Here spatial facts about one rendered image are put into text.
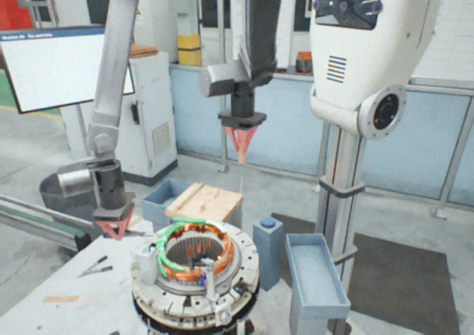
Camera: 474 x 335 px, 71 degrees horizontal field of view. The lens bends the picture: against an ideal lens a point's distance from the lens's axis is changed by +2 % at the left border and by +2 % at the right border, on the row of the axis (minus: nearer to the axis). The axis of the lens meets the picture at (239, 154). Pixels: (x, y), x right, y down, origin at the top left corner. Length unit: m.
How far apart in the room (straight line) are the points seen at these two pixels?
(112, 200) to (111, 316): 0.52
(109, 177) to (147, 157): 2.44
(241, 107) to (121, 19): 0.32
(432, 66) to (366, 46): 2.00
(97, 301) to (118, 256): 0.21
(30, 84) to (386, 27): 1.38
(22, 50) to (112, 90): 0.93
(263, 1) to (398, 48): 0.40
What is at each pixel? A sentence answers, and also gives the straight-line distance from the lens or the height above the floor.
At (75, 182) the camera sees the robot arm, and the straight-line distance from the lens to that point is 0.78.
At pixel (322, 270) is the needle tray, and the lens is 0.98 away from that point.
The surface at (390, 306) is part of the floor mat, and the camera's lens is 2.37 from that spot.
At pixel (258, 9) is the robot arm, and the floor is 1.68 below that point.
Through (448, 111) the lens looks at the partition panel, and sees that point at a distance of 2.96.
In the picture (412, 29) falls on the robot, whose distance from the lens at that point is 0.85.
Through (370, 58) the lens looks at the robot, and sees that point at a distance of 0.84.
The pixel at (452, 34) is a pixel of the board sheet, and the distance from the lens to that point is 2.80.
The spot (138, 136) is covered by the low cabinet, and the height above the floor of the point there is 0.53.
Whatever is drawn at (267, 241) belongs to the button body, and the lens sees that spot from 1.09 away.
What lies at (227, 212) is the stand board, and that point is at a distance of 1.09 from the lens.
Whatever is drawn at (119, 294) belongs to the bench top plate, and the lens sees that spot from 1.30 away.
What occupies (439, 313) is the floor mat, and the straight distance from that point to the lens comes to 2.46.
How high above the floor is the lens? 1.71
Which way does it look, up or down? 26 degrees down
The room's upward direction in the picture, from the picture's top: straight up
